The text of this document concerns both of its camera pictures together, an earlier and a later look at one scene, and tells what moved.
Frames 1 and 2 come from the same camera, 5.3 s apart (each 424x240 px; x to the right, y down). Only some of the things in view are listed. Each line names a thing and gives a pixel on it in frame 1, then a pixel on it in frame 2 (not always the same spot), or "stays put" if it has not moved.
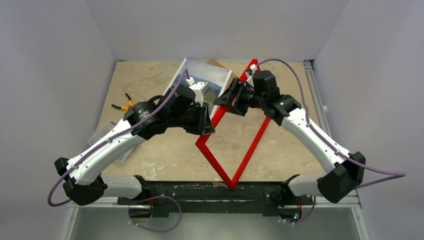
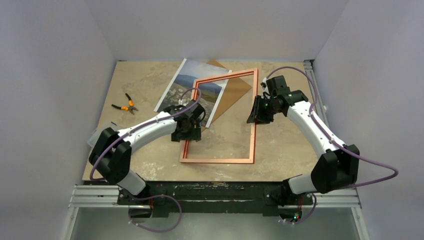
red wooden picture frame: (202, 145) -> (193, 91)
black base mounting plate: (216, 199) stays put
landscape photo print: (217, 77) stays put
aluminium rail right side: (308, 65) stays put
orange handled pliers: (130, 103) stays put
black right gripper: (237, 96) -> (257, 110)
